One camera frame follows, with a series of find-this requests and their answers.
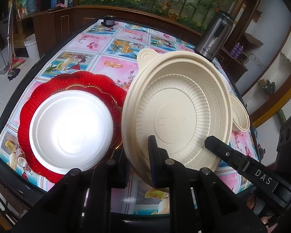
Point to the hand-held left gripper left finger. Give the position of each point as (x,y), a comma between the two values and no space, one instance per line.
(121,172)

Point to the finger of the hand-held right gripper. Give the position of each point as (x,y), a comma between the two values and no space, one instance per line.
(288,136)
(224,153)

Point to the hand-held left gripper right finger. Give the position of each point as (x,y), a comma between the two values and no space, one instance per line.
(157,161)

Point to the beige ribbed plastic bowl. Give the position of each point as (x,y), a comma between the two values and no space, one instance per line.
(179,116)
(241,116)

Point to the red plate with gold rim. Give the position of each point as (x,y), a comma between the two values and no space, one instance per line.
(87,87)

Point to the red plate with gold print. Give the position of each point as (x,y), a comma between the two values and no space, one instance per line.
(25,126)

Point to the pair of dark shoes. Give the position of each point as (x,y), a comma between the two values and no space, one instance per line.
(268,86)

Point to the purple bottle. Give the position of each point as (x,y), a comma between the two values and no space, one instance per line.
(240,51)
(235,49)

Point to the stainless steel thermos jug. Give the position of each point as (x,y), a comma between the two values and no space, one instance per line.
(215,36)

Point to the small black round object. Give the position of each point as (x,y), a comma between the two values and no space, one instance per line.
(108,20)

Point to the colourful bristle broom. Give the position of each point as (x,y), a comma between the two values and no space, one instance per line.
(15,64)

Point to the white plastic bucket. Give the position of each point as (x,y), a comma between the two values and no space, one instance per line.
(31,48)

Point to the dark wooden cabinet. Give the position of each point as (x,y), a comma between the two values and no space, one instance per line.
(63,21)

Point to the pink cloth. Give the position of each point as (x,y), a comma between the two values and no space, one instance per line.
(60,5)

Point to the white spray bottle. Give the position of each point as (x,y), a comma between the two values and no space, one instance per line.
(66,1)

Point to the grey bag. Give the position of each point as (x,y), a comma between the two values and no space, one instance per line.
(30,3)

